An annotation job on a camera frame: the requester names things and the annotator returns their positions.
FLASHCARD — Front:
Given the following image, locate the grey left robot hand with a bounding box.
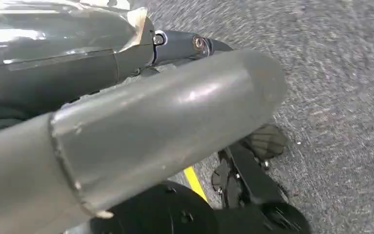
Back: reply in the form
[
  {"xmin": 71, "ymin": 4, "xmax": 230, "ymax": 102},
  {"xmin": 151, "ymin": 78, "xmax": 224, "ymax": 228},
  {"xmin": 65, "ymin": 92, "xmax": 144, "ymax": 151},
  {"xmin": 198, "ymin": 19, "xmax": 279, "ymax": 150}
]
[{"xmin": 0, "ymin": 0, "xmax": 290, "ymax": 234}]

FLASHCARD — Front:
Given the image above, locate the yellow floor tape strip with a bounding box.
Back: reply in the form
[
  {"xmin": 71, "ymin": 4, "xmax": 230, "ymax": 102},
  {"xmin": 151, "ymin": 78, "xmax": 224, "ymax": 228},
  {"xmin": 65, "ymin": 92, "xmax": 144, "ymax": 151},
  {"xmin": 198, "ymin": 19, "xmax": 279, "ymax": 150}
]
[{"xmin": 183, "ymin": 166, "xmax": 209, "ymax": 203}]

